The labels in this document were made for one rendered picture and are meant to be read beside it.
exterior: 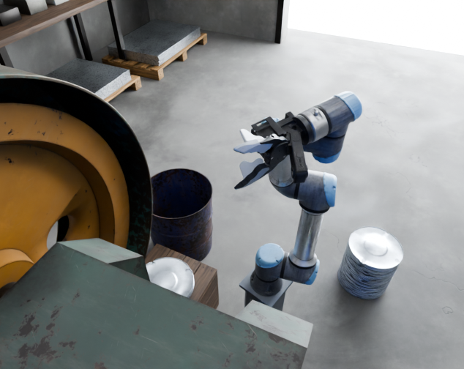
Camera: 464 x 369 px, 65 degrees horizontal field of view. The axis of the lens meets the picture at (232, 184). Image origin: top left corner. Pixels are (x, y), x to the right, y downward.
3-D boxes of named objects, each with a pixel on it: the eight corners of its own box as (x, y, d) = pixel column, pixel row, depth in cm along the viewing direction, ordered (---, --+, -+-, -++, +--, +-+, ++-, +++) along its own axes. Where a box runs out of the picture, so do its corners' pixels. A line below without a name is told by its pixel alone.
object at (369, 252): (338, 247, 201) (339, 246, 201) (365, 219, 216) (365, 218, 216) (386, 279, 186) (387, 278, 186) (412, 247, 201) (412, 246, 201)
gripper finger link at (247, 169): (230, 176, 89) (256, 150, 87) (243, 194, 87) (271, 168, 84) (224, 174, 87) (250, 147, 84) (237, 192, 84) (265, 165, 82)
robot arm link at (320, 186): (282, 264, 165) (301, 162, 135) (315, 272, 162) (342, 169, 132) (278, 284, 156) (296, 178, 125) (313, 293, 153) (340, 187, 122)
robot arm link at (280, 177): (271, 169, 143) (264, 104, 97) (298, 174, 140) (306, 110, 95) (264, 197, 139) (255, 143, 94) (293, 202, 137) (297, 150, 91)
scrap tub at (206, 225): (173, 212, 263) (164, 161, 230) (225, 230, 250) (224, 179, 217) (139, 256, 235) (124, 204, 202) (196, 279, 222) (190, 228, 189)
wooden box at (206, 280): (164, 278, 222) (156, 242, 199) (219, 303, 210) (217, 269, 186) (122, 335, 196) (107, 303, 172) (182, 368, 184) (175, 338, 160)
